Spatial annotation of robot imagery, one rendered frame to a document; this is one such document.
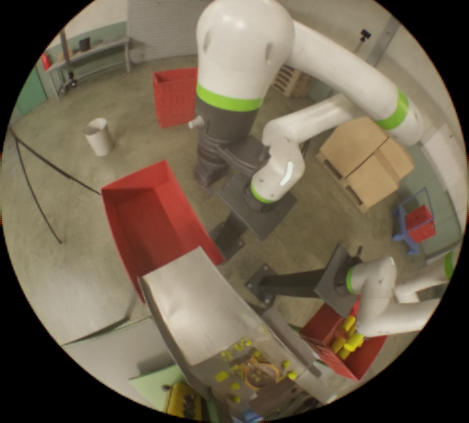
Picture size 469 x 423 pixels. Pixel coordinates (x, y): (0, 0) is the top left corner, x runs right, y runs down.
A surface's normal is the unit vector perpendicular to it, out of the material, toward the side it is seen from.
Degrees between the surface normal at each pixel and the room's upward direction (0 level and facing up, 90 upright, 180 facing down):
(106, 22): 90
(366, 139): 90
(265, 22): 69
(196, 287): 30
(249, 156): 0
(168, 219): 0
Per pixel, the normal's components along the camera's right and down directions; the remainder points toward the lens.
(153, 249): 0.22, -0.50
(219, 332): -0.08, -0.82
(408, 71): -0.80, 0.40
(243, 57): -0.07, 0.96
